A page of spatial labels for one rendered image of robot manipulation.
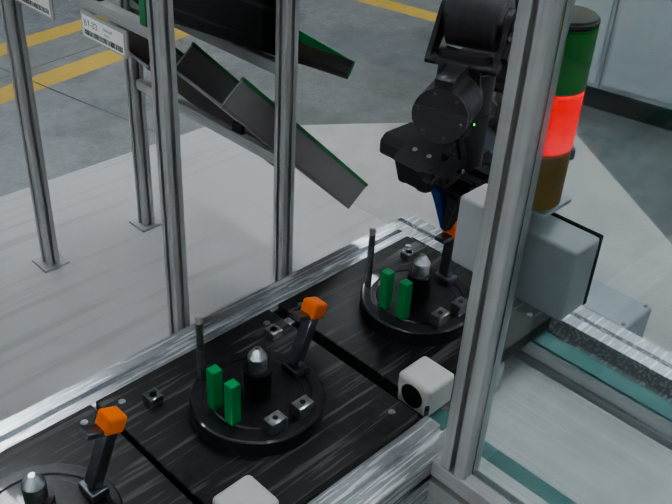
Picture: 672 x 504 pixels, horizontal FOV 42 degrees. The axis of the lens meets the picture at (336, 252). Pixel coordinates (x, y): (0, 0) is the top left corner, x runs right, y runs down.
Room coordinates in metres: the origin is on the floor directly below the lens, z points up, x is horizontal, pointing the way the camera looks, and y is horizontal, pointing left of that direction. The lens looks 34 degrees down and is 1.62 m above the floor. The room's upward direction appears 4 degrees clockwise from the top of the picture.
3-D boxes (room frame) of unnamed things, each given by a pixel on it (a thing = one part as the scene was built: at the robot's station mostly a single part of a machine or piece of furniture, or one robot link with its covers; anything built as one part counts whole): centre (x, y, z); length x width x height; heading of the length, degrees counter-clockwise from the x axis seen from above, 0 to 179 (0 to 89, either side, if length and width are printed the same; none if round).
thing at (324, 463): (0.67, 0.07, 1.01); 0.24 x 0.24 x 0.13; 47
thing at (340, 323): (0.85, -0.10, 0.96); 0.24 x 0.24 x 0.02; 47
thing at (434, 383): (0.71, -0.11, 0.97); 0.05 x 0.05 x 0.04; 47
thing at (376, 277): (0.85, -0.10, 0.98); 0.14 x 0.14 x 0.02
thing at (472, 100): (0.84, -0.12, 1.29); 0.12 x 0.08 x 0.11; 158
